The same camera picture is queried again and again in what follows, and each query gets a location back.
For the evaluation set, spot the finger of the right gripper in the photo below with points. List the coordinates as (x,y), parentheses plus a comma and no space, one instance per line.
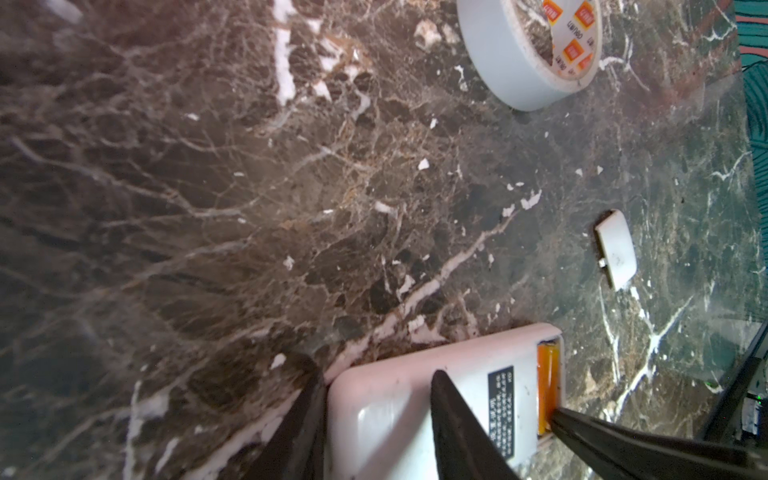
(615,452)

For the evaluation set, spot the white tape roll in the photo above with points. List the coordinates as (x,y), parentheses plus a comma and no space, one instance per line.
(509,64)

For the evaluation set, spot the orange battery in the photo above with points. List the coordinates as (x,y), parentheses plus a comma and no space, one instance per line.
(548,379)

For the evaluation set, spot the white red remote control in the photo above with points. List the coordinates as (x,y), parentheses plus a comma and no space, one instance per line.
(379,421)

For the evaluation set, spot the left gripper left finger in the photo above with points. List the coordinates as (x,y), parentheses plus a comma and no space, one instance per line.
(296,450)

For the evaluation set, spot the white battery cover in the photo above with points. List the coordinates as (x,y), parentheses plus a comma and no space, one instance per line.
(618,256)

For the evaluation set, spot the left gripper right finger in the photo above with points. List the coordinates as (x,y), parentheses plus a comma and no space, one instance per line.
(462,448)

